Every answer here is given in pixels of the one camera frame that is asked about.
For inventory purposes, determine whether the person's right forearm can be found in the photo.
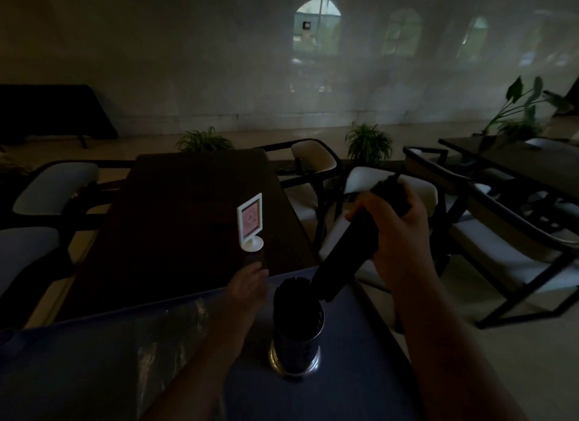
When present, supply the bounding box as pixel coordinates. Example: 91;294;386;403
391;271;530;421

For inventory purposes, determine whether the black table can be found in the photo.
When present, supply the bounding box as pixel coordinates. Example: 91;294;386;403
0;84;119;149

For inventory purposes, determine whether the white table sign stand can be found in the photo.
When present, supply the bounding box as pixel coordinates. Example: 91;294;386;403
236;193;265;253

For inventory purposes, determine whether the metal chopstick holder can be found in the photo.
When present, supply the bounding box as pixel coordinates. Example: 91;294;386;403
269;299;325;381

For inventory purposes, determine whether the black chair with white cushion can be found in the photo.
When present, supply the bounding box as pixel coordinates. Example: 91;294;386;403
402;146;496;200
0;226;75;319
318;166;440;292
0;160;136;230
260;138;345;252
445;179;579;330

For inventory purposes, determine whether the tall broad-leaf plant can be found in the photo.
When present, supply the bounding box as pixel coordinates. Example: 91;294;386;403
481;75;571;140

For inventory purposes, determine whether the dark wooden table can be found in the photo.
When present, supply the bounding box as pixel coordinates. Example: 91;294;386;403
54;148;317;323
438;136;579;204

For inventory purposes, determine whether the person's right hand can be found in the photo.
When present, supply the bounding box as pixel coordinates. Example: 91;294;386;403
345;181;438;291

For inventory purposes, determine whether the small green potted plant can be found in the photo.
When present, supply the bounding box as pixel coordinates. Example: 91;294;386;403
345;123;394;166
176;127;235;154

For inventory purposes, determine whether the person's left forearm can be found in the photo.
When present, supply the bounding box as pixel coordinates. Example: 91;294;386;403
142;314;254;421

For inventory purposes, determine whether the bunch of black chopsticks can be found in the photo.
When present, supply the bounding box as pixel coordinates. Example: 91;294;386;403
273;276;324;328

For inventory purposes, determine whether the clear plastic bag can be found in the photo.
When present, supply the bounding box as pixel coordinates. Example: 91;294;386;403
135;296;214;405

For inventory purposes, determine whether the person's left hand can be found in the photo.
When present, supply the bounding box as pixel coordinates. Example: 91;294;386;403
224;261;271;332

